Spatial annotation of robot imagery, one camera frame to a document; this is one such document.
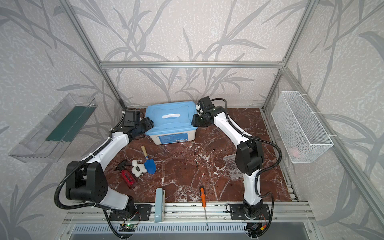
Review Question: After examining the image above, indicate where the blue plastic bin lid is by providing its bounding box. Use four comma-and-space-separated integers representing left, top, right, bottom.
145, 101, 197, 136

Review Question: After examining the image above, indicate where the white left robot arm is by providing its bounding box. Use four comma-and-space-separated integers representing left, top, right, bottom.
54, 109, 154, 211

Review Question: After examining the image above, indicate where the white molecule model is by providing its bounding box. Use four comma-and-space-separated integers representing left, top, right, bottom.
131, 160, 148, 178

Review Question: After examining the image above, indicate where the aluminium frame profile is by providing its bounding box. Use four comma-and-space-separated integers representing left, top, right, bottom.
59, 1, 384, 224

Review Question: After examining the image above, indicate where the clear test tube rack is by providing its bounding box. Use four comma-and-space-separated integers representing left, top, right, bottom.
223, 155, 243, 180

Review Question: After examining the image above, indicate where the orange handled screwdriver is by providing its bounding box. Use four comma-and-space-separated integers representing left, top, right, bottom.
200, 186, 209, 231

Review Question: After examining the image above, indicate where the clear wall shelf green mat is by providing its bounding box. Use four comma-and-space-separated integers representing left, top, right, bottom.
9, 94, 98, 163

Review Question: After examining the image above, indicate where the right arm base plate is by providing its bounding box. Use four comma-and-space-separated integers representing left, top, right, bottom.
227, 201, 271, 221

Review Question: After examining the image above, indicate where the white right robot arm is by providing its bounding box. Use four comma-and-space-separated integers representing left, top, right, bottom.
192, 97, 282, 219

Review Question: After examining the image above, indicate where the white plastic storage bin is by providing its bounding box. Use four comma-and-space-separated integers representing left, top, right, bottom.
146, 127, 198, 145

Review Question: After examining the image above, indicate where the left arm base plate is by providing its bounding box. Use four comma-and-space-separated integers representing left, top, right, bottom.
109, 204, 152, 221

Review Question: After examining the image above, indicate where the grey teal bar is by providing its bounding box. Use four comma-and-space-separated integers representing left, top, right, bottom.
154, 188, 165, 223

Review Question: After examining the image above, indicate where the green circuit board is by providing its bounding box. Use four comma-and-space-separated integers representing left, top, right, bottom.
119, 224, 138, 232

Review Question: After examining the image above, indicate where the red black lighter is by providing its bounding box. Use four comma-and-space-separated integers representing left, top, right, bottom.
114, 160, 138, 189

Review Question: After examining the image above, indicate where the wooden handled blue brush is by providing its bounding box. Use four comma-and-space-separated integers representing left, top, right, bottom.
141, 146, 157, 175

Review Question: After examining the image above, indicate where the white wire mesh basket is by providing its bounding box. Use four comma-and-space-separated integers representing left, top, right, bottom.
272, 91, 334, 164

